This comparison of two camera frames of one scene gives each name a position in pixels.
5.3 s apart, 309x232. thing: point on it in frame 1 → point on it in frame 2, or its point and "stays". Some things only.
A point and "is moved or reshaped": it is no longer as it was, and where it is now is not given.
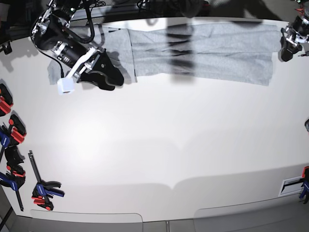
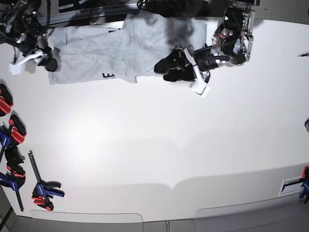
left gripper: (298, 33) → (203, 59)
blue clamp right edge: (305, 191) stays
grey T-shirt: (240, 54) is moved or reshaped
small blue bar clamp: (42, 193) stays
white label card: (291, 185) stays
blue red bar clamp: (11, 136) stays
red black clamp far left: (6, 101) stays
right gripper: (78, 60) → (35, 51)
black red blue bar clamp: (16, 177) stays
